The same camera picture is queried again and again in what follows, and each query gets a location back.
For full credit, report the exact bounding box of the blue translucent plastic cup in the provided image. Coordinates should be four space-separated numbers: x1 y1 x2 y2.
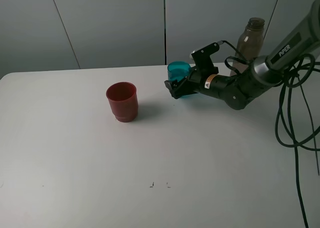
167 61 193 80

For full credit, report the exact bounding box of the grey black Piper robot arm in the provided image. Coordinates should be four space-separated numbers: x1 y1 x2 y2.
164 0 320 110

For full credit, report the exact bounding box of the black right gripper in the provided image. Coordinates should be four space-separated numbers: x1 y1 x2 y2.
164 71 233 100

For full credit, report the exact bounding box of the red plastic cup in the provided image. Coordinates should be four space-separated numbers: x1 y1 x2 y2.
106 82 139 123

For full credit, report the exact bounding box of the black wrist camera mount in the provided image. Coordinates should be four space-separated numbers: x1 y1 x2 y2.
190 42 220 75

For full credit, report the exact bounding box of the black camera cable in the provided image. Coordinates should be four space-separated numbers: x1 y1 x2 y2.
216 40 320 228

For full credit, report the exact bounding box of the clear brownish plastic bottle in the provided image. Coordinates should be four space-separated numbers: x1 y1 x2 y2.
234 18 265 61

